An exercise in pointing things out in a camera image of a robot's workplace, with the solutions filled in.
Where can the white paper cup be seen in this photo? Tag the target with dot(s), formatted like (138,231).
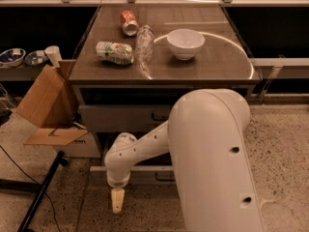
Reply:
(54,55)

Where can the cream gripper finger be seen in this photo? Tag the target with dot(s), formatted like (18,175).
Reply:
(117,197)

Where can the grey drawer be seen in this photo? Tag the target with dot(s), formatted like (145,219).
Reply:
(130,118)
(155,171)

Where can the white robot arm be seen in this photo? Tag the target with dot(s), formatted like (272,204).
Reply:
(204,137)

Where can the blue white bowl right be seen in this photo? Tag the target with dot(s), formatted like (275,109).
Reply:
(36,59)

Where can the blue white bowl left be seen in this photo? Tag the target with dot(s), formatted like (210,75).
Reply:
(12,57)

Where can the black metal stand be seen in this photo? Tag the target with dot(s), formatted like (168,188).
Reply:
(39,189)

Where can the red soda can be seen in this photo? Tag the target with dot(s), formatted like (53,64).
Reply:
(129,23)

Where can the clear plastic bottle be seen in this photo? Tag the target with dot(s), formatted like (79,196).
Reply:
(145,42)

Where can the blue white bowl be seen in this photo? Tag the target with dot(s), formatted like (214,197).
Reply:
(12,57)
(36,59)

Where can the grey drawer cabinet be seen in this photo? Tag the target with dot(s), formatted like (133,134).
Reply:
(165,79)

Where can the crushed green white can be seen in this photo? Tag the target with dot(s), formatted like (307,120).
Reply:
(117,53)

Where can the brown cardboard box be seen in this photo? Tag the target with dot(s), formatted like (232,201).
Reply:
(50,105)

